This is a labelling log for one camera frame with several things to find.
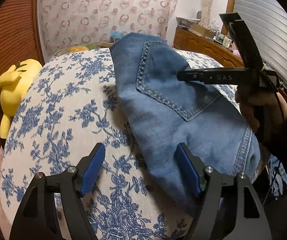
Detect blue denim jeans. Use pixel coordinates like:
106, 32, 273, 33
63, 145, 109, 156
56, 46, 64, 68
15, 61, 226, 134
110, 33, 261, 216

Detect person's right hand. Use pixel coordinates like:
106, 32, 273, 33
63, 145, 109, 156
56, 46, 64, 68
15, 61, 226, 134
235, 85, 287, 134

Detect long wooden sideboard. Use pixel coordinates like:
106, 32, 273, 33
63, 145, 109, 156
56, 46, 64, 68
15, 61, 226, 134
173, 27, 244, 67

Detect grey window roller shutter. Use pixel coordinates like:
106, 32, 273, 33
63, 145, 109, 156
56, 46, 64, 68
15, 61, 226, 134
233, 0, 287, 81

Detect open cardboard box on sideboard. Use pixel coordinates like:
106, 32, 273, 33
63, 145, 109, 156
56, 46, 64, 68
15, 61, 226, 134
190, 23, 216, 38

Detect blue garment beside bed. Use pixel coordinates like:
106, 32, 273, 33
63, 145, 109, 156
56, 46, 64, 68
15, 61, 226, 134
268, 155, 287, 198

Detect cardboard box with blue cloth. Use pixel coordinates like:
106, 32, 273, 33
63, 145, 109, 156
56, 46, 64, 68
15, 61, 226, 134
111, 30, 127, 43

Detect blue floral white bedsheet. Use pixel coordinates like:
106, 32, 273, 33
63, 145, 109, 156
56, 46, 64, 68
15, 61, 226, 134
0, 48, 240, 239

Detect colourful floral blanket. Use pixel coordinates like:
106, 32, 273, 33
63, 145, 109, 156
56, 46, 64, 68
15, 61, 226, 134
54, 42, 113, 57

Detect yellow plush toy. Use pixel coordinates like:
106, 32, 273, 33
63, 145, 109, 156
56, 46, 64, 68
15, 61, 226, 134
0, 59, 42, 147

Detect circle patterned curtain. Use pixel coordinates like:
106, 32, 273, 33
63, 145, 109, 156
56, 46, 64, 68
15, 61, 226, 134
38, 0, 178, 56

